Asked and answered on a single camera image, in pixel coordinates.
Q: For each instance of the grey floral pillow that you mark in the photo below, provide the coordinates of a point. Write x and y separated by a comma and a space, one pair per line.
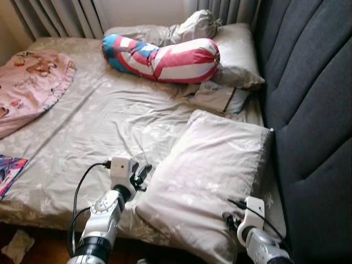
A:
236, 55
209, 170

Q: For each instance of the pink cartoon print blanket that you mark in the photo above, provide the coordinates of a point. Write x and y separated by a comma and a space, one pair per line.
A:
33, 82

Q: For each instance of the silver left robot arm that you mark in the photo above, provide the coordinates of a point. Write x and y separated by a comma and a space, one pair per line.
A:
104, 220

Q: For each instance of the grey floral bed sheet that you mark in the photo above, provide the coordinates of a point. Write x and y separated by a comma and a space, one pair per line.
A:
110, 121

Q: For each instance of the grey folded cloth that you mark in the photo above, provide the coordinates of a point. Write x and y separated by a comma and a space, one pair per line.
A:
217, 98

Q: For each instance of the red white blue bolster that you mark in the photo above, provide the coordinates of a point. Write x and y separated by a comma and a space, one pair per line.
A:
181, 63

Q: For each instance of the colourful picture book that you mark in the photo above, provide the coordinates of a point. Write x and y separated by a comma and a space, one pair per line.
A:
10, 170

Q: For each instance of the crumpled beige paper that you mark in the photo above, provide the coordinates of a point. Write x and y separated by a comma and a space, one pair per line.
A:
17, 246

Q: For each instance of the dark grey upholstered headboard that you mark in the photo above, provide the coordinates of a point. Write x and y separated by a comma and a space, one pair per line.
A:
313, 110

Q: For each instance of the grey knotted bolster pillow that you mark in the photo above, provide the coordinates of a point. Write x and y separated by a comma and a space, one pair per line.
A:
192, 27

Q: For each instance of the grey pleated curtain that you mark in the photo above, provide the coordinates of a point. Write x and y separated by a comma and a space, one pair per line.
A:
231, 10
60, 16

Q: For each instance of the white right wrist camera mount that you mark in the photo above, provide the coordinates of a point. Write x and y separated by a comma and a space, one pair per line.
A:
253, 214

